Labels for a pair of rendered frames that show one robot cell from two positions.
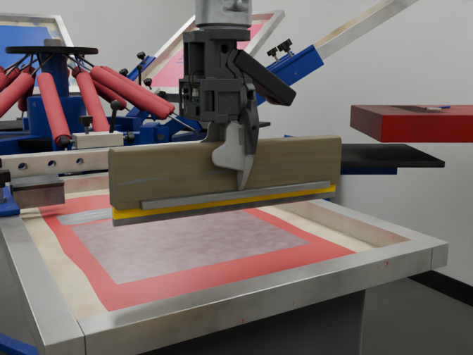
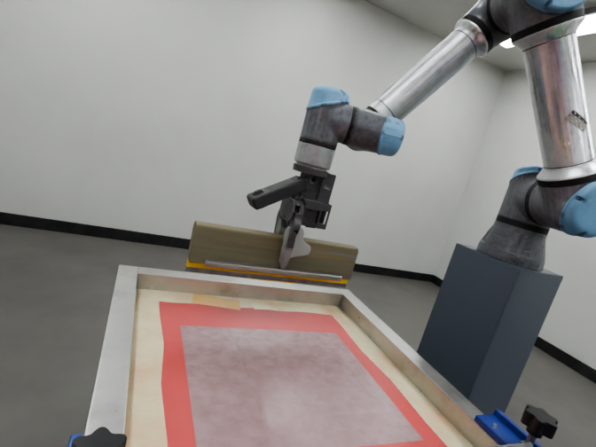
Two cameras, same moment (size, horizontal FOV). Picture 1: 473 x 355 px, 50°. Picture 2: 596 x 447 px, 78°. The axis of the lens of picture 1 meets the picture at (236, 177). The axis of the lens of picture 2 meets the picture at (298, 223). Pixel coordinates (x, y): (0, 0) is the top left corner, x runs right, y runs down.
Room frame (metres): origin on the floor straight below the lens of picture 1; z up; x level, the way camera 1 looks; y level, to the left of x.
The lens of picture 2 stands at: (1.43, 0.09, 1.32)
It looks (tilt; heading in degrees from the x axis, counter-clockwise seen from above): 11 degrees down; 185
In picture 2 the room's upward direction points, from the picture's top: 15 degrees clockwise
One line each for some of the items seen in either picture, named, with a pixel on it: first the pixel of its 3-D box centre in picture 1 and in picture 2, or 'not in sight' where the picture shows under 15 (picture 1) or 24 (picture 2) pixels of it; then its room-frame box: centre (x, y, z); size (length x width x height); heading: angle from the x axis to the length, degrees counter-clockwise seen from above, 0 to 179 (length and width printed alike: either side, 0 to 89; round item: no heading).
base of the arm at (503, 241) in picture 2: not in sight; (515, 240); (0.46, 0.54, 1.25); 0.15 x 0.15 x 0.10
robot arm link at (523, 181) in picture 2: not in sight; (535, 195); (0.47, 0.54, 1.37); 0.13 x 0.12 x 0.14; 10
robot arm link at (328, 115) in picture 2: not in sight; (325, 118); (0.69, 0.02, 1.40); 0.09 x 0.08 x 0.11; 100
